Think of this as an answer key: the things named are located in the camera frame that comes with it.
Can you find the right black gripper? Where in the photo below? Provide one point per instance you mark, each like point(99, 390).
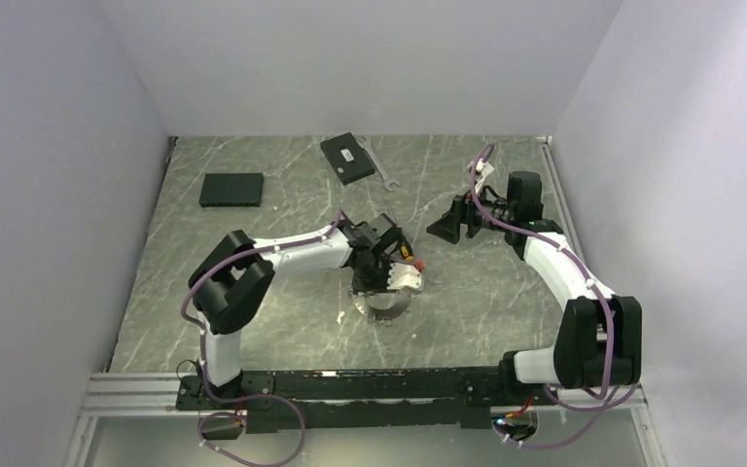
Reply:
point(463, 210)

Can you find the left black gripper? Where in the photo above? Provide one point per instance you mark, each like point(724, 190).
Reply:
point(380, 286)

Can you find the metal disc with keyrings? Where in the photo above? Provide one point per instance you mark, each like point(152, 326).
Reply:
point(381, 308)

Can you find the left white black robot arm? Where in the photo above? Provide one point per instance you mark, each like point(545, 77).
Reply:
point(227, 290)

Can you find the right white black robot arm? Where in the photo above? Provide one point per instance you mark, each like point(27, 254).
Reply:
point(599, 340)

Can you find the yellow black screwdriver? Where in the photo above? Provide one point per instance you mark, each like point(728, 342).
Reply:
point(404, 247)

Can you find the black rectangular box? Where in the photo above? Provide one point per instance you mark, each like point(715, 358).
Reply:
point(349, 161)

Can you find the silver open-end wrench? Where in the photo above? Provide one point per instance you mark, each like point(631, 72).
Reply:
point(390, 183)

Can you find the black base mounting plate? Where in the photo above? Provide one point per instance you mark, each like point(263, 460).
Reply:
point(284, 414)

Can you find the black flat tray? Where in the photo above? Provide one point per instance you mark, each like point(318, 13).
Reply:
point(232, 190)

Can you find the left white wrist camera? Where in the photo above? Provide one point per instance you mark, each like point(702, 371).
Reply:
point(405, 278)

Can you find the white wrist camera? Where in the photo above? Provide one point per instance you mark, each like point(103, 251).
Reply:
point(480, 171)
point(405, 278)

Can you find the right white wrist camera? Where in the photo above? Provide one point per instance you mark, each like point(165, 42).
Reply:
point(480, 171)

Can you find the aluminium extrusion rail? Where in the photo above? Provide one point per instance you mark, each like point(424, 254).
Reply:
point(167, 393)

